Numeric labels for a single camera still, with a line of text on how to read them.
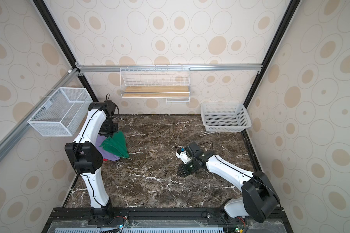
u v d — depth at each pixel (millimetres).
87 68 915
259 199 415
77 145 535
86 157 545
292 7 674
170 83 996
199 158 602
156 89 996
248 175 449
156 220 730
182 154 761
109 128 769
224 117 1093
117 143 872
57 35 763
